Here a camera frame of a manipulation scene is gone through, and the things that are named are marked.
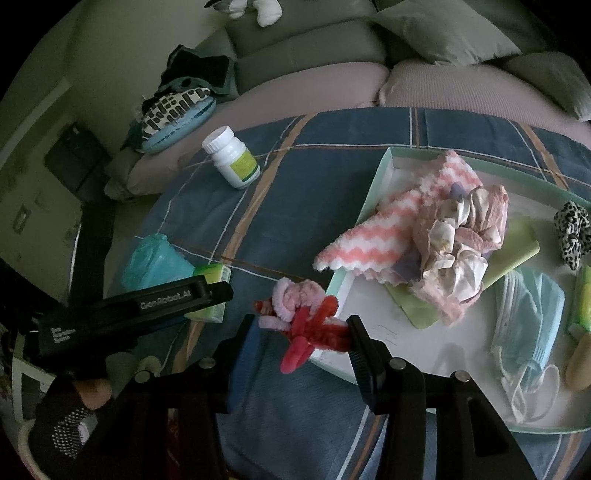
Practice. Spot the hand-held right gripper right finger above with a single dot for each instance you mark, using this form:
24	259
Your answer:
364	364

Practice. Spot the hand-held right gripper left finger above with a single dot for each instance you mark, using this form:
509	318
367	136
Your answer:
244	355

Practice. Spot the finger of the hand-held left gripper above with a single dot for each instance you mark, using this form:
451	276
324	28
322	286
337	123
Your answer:
220	297

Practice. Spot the white tray with teal rim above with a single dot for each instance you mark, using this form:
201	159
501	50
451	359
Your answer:
415	341

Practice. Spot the pink white striped towel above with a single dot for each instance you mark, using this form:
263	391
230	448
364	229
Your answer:
369	230

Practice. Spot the beige pink cloth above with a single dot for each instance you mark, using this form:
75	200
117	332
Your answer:
452	249

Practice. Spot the blue face mask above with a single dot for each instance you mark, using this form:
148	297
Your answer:
531	318

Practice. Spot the light green cloth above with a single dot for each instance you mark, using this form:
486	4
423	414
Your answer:
517	240

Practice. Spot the beige oval sponge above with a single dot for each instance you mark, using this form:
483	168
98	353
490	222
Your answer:
579	364

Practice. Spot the green tissue pack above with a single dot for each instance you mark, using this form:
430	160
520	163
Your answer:
210	277
582	300

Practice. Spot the leopard print scrunchie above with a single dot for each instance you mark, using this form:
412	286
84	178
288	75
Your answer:
572	230

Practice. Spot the person's left hand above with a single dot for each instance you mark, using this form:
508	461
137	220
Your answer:
60	424

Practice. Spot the teal wet wipes pack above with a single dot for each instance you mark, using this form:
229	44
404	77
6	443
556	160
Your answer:
152	267

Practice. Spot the blue plaid blanket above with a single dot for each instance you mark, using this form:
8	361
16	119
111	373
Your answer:
300	217

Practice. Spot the white pill bottle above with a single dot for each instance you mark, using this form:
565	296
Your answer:
233	161

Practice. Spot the dark furniture piece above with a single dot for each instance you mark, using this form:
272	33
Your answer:
78	161

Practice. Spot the light blue cushion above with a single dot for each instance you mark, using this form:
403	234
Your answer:
180	131

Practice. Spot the black white patterned pillow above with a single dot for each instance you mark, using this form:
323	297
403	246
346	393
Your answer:
171	110

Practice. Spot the dark clothes pile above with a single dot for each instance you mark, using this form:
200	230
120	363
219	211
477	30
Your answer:
198	69

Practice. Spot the grey-green sofa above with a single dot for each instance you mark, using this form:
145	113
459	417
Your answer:
300	60

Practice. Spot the white stuffed toy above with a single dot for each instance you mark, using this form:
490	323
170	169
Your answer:
268	11

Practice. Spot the square grey-green cushion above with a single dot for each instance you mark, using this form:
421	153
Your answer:
443	32

